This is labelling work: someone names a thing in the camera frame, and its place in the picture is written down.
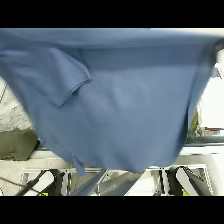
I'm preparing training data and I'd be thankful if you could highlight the blue T-shirt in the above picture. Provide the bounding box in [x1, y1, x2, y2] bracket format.
[0, 28, 224, 177]

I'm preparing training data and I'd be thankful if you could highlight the black cable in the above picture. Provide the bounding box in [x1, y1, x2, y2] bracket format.
[0, 175, 48, 196]

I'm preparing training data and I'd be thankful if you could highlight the silver frame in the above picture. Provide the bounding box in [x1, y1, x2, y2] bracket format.
[18, 143, 224, 197]

